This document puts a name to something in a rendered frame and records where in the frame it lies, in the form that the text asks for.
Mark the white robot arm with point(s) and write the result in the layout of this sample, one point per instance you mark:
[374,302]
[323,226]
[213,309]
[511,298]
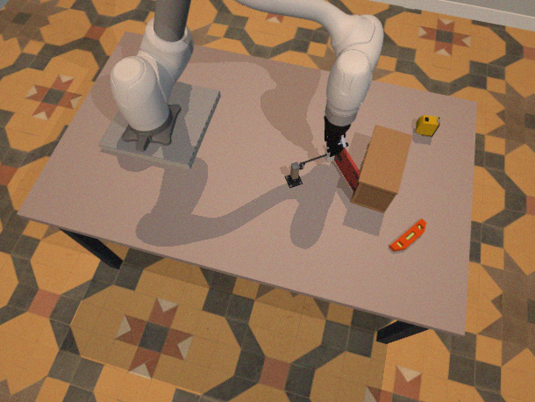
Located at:
[141,90]

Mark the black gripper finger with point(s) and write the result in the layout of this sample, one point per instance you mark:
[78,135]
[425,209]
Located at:
[336,147]
[327,138]

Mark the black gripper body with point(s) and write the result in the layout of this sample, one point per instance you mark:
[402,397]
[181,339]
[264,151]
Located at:
[339,130]

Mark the brown wooden cabinet with red door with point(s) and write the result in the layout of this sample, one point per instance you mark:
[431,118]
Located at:
[378,181]

